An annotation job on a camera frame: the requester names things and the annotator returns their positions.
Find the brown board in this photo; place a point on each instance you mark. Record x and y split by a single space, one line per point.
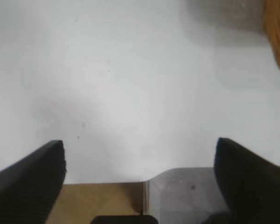
100 198

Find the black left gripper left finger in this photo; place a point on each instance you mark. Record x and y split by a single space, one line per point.
25 191

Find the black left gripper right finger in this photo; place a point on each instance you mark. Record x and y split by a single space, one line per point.
254 186

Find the grey metal plate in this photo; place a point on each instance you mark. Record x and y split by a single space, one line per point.
184 191

